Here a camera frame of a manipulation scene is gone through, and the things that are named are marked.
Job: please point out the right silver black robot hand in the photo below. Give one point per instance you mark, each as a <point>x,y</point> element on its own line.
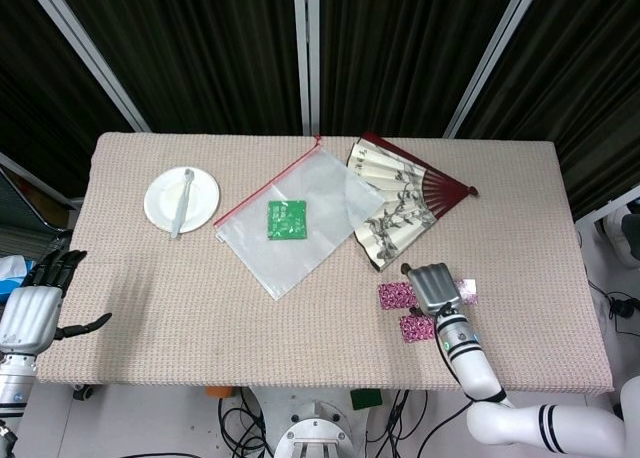
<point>435,288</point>

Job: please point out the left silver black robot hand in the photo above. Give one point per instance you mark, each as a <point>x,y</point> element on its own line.
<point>27,318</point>

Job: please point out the pink glitter square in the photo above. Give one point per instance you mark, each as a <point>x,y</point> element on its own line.
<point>415,329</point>
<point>392,296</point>
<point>469,292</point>

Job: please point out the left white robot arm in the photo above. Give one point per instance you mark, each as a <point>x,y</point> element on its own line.
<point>15,393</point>

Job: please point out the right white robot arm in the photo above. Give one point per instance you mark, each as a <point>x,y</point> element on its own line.
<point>475,368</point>

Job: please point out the blue tissue pack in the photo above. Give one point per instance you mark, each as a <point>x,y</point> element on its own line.
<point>12,278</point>

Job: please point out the black framed grey chair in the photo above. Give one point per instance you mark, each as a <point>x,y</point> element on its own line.
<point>25,233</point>

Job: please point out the ink painting folding fan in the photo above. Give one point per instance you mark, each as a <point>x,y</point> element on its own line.
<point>400,208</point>

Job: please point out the black caster wheel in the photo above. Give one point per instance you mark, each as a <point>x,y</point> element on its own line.
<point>84,392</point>

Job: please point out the green block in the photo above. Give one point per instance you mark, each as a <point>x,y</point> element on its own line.
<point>366,400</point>

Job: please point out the clear pouch with red zipper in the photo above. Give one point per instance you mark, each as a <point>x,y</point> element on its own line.
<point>300,258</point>

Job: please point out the green tea sachet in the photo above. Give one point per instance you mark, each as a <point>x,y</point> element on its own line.
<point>288,219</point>

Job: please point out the white paper plate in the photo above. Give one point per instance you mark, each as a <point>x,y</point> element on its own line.
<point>165,203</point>

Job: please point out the white metallic robot torso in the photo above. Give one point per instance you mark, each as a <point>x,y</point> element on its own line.
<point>320,430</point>

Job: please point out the pale grey toothbrush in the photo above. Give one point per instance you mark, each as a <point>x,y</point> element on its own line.
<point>181,205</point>

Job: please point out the beige waffle tablecloth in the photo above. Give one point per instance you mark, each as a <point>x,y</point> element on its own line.
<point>250,338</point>

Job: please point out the orange block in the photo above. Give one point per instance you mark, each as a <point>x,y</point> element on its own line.
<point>219,392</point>

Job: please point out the black curtain panel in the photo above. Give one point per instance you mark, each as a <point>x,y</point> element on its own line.
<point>200,53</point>
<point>400,53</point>
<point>40,103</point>
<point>590,78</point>

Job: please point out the aluminium partition post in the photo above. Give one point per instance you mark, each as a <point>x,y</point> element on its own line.
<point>90,53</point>
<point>40,180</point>
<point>492,53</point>
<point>607,205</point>
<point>306,53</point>

